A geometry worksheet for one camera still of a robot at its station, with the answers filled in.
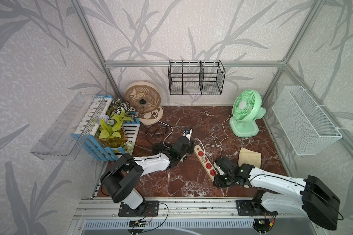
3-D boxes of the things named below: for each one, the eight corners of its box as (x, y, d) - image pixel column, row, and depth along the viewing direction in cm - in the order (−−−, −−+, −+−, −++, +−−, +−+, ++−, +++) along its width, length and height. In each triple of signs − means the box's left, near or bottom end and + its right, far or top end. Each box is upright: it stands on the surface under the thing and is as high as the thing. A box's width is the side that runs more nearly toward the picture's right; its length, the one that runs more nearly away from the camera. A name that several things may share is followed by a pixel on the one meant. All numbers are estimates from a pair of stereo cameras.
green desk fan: (232, 138, 103) (246, 108, 79) (227, 119, 114) (238, 88, 90) (257, 138, 103) (279, 108, 79) (250, 119, 114) (267, 88, 90)
